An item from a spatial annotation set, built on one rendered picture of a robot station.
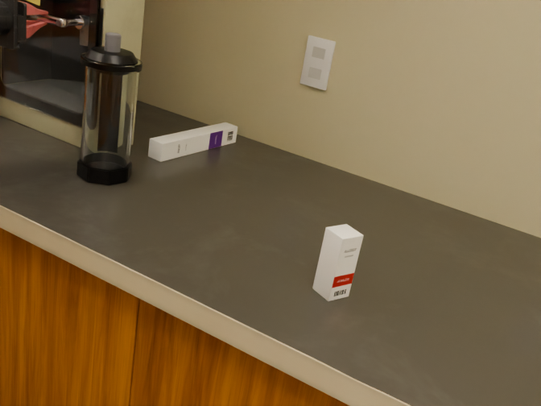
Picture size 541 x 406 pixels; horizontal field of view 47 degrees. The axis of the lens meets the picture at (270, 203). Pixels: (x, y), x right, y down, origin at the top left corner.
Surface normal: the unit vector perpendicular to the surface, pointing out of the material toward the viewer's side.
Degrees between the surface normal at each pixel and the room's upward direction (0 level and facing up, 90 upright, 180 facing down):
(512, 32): 90
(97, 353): 90
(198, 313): 90
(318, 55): 90
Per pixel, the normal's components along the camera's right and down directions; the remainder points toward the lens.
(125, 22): 0.85, 0.33
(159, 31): -0.50, 0.26
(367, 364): 0.16, -0.91
